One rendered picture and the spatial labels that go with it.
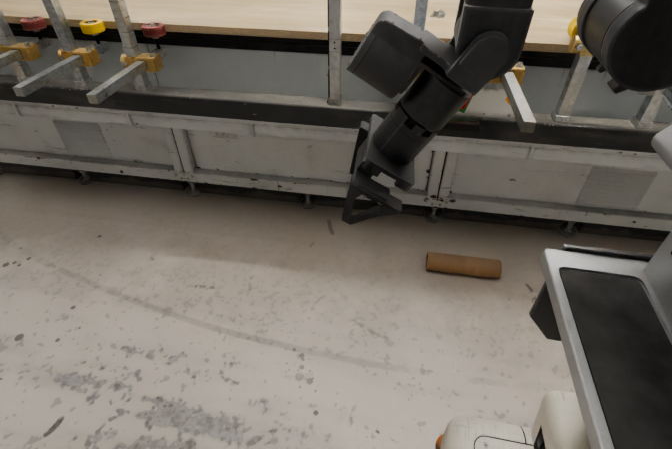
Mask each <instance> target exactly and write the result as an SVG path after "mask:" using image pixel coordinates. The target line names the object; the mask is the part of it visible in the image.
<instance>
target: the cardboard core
mask: <svg viewBox="0 0 672 449"><path fill-rule="evenodd" d="M426 270H430V271H438V272H446V273H454V274H463V275H471V276H479V277H487V278H495V279H499V278H500V277H501V273H502V263H501V260H497V259H488V258H480V257H471V256H463V255H454V254H446V253H437V252H429V251H428V252H427V256H426Z"/></svg>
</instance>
